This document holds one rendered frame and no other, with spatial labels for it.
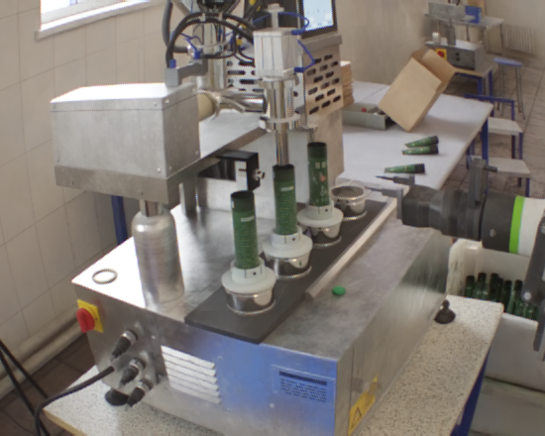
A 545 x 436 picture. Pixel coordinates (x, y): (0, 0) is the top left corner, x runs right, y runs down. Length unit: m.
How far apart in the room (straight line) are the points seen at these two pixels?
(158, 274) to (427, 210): 0.40
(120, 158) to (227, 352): 0.31
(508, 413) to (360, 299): 0.94
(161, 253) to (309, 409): 0.31
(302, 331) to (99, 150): 0.39
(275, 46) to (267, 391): 0.48
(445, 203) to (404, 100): 1.71
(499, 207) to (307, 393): 0.39
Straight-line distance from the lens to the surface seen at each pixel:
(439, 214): 1.00
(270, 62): 0.92
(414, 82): 2.65
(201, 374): 1.01
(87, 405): 1.26
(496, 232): 0.97
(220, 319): 0.94
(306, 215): 1.11
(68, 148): 1.04
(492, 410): 1.82
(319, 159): 1.07
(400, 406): 1.19
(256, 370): 0.94
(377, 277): 1.04
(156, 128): 0.89
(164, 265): 0.99
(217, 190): 1.28
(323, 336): 0.91
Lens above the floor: 1.52
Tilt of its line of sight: 25 degrees down
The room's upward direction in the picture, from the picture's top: 3 degrees counter-clockwise
